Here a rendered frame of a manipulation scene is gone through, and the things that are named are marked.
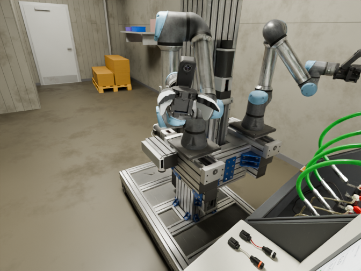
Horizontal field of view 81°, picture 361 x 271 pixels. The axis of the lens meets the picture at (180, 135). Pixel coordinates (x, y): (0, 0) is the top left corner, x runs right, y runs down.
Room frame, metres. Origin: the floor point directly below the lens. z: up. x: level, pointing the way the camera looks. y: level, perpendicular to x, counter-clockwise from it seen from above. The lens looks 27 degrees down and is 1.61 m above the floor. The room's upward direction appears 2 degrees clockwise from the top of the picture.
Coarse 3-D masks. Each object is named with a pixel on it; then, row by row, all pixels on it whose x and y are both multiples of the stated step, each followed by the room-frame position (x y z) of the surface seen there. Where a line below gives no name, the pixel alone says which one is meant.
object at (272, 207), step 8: (296, 176) 0.89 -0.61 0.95; (288, 184) 0.82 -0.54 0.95; (304, 184) 0.93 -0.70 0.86; (280, 192) 0.76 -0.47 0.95; (288, 192) 0.77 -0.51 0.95; (296, 192) 0.86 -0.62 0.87; (272, 200) 0.71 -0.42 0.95; (280, 200) 0.71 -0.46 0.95; (288, 200) 0.80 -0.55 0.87; (264, 208) 0.66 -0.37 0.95; (272, 208) 0.67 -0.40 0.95; (280, 208) 0.74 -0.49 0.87; (256, 216) 0.62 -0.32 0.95; (264, 216) 0.62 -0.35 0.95; (272, 216) 0.69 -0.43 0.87
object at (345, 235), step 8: (360, 216) 0.35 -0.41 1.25; (352, 224) 0.34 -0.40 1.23; (360, 224) 0.31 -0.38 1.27; (344, 232) 0.34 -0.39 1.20; (352, 232) 0.31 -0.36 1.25; (328, 240) 0.38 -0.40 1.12; (336, 240) 0.34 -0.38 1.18; (344, 240) 0.30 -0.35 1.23; (320, 248) 0.38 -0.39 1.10; (328, 248) 0.33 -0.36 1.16; (336, 248) 0.30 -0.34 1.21; (312, 256) 0.37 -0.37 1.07; (320, 256) 0.33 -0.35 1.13; (304, 264) 0.37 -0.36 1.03; (312, 264) 0.33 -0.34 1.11
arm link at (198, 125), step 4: (188, 120) 0.99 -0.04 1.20; (192, 120) 0.99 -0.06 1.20; (196, 120) 1.00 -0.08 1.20; (200, 120) 1.00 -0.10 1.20; (204, 120) 1.02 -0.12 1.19; (184, 124) 0.99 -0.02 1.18; (188, 124) 0.99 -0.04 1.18; (192, 124) 1.00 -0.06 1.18; (196, 124) 1.00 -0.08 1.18; (200, 124) 1.00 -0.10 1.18; (204, 124) 1.02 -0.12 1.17; (188, 128) 1.01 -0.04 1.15; (192, 128) 1.00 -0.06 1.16; (196, 128) 1.00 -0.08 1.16; (200, 128) 1.00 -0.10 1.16; (204, 128) 1.02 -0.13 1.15
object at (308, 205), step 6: (324, 162) 0.53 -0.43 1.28; (330, 162) 0.51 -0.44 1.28; (336, 162) 0.50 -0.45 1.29; (342, 162) 0.50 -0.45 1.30; (348, 162) 0.49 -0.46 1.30; (354, 162) 0.48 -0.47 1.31; (360, 162) 0.47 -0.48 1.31; (312, 168) 0.54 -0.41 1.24; (300, 174) 0.56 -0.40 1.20; (306, 174) 0.55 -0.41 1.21; (300, 180) 0.56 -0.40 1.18; (300, 186) 0.56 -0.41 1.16; (300, 192) 0.55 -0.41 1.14; (306, 198) 0.54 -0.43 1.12; (306, 204) 0.53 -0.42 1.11; (312, 210) 0.51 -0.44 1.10
